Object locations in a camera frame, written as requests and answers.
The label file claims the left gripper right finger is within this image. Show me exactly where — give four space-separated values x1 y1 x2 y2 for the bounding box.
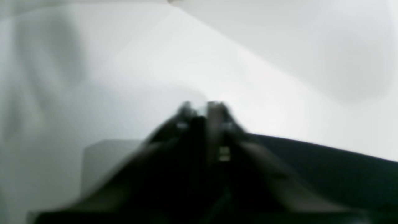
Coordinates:
207 101 367 224

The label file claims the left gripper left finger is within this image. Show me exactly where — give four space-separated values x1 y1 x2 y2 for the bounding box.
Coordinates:
31 102 207 224

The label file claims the black T-shirt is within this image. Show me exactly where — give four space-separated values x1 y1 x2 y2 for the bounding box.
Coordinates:
250 134 398 224

